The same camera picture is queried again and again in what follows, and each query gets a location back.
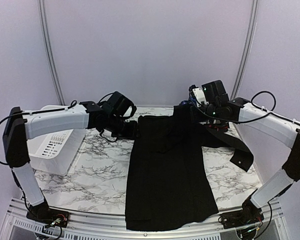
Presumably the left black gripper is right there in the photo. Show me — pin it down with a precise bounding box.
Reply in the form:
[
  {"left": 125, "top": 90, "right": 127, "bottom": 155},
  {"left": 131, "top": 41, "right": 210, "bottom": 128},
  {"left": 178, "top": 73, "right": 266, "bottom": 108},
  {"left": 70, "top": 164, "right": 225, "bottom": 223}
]
[{"left": 106, "top": 114, "right": 142, "bottom": 140}]

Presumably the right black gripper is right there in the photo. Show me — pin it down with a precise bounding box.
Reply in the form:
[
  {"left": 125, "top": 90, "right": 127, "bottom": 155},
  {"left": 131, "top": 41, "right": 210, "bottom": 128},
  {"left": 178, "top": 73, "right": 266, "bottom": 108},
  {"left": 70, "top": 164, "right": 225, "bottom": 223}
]
[{"left": 189, "top": 102, "right": 219, "bottom": 124}]

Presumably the black long sleeve shirt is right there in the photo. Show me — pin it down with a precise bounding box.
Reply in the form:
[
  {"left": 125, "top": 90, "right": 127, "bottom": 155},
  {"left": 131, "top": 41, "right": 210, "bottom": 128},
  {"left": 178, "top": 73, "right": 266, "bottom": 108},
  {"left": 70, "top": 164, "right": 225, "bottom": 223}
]
[{"left": 125, "top": 104, "right": 254, "bottom": 232}]

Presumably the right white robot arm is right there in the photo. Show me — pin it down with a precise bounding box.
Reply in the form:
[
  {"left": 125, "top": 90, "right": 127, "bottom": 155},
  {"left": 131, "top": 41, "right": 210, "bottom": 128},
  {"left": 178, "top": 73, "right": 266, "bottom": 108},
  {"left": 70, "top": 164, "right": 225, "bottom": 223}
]
[{"left": 189, "top": 80, "right": 300, "bottom": 224}]

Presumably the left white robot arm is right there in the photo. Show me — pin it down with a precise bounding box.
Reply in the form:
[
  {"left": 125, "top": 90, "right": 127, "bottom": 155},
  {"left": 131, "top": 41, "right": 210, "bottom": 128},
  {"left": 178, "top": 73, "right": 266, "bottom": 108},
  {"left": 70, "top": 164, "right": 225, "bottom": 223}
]
[{"left": 2, "top": 91, "right": 137, "bottom": 223}]

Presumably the blue plaid folded shirt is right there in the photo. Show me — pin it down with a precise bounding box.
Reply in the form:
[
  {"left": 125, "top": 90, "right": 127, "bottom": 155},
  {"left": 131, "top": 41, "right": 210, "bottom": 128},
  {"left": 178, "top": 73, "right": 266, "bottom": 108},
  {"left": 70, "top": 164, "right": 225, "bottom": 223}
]
[{"left": 179, "top": 99, "right": 193, "bottom": 106}]

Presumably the red black plaid folded shirt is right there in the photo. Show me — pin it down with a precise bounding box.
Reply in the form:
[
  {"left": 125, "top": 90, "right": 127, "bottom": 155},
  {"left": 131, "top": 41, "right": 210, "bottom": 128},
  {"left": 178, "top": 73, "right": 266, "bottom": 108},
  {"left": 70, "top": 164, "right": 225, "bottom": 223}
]
[{"left": 206, "top": 124, "right": 229, "bottom": 133}]

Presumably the white plastic laundry basket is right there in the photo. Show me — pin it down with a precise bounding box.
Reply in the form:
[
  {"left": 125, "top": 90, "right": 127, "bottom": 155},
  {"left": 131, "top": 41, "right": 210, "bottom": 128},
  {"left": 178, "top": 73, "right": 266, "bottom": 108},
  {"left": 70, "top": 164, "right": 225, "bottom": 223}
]
[{"left": 24, "top": 104, "right": 89, "bottom": 176}]

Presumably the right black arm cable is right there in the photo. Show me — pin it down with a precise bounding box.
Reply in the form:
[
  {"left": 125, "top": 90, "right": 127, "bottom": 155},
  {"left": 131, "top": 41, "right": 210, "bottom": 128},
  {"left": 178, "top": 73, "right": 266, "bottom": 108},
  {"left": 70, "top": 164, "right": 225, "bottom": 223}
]
[{"left": 249, "top": 90, "right": 300, "bottom": 125}]

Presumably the right aluminium wall profile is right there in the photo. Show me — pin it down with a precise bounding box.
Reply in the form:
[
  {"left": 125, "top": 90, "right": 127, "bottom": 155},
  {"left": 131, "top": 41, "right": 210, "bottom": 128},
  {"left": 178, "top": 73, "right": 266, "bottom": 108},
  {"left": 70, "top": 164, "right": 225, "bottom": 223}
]
[{"left": 230, "top": 0, "right": 260, "bottom": 99}]

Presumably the aluminium wall profile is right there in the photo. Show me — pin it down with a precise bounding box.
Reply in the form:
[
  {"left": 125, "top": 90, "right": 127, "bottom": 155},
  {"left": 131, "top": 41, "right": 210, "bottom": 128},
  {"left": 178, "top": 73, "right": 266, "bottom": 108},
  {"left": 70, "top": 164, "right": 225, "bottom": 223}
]
[
  {"left": 37, "top": 0, "right": 66, "bottom": 105},
  {"left": 230, "top": 0, "right": 260, "bottom": 99}
]

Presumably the aluminium table front rail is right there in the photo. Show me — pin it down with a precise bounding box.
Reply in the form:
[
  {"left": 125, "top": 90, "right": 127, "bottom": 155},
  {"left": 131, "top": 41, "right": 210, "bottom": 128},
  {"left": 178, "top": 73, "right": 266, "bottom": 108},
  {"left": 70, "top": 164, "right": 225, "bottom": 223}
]
[{"left": 4, "top": 197, "right": 283, "bottom": 240}]

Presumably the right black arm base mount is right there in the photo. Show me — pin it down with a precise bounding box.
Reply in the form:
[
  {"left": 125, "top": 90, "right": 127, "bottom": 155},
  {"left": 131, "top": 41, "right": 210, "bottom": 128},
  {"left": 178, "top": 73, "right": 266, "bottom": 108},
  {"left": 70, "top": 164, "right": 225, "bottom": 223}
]
[{"left": 218, "top": 207, "right": 265, "bottom": 229}]

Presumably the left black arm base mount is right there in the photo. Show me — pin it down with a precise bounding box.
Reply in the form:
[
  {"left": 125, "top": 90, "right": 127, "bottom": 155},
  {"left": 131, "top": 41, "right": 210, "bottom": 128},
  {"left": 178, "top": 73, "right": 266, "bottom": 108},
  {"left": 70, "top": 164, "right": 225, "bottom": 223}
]
[{"left": 26, "top": 207, "right": 70, "bottom": 228}]

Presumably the left aluminium wall profile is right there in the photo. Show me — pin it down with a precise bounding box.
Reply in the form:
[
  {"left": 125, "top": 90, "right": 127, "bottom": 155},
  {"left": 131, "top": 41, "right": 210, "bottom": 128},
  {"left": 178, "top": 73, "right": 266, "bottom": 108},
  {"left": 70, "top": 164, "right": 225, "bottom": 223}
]
[{"left": 37, "top": 0, "right": 66, "bottom": 105}]

